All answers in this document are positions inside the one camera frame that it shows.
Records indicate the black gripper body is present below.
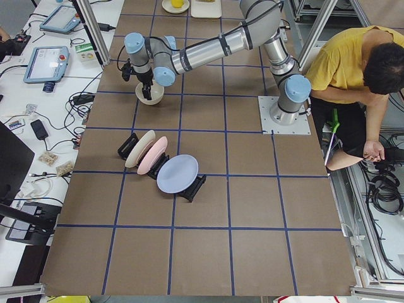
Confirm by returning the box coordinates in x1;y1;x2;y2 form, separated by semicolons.
136;69;153;85

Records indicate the white ceramic bowl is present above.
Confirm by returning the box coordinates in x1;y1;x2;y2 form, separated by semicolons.
135;81;164;105

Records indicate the yellow lemon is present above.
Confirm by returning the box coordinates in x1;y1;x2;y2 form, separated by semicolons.
170;0;184;9

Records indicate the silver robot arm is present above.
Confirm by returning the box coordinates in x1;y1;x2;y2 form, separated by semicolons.
121;1;311;126

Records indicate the cream plate in rack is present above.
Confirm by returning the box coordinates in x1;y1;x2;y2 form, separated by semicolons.
125;129;155;168

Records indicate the pink plate in rack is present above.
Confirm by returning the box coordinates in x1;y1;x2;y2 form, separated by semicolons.
137;136;168;175

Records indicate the green white carton box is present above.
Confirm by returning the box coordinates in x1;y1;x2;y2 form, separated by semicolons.
74;43;96;62

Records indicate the black power adapter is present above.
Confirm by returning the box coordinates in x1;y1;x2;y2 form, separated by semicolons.
72;93;95;106

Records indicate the cream round plate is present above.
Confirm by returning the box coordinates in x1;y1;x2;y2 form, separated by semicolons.
162;0;190;14

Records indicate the white rectangular tray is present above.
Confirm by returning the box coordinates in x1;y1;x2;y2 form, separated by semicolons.
191;0;222;18

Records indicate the light blue plate in rack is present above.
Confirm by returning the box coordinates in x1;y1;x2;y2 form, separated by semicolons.
157;155;199;194

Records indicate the blue teach pendant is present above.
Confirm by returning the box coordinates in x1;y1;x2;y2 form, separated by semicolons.
23;46;69;84
39;5;81;34

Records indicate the black plate rack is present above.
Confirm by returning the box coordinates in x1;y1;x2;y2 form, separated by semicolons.
117;133;206;202

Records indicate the black monitor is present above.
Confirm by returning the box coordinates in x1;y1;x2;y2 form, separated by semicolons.
1;124;61;246

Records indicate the person in yellow shirt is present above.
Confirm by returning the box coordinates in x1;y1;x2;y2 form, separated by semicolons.
306;25;403;170

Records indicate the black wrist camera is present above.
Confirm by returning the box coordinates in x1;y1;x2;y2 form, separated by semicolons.
121;62;132;82

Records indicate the aluminium frame post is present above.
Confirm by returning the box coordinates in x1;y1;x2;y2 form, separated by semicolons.
72;0;110;66

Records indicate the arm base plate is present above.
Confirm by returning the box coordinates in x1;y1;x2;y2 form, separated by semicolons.
258;96;311;135

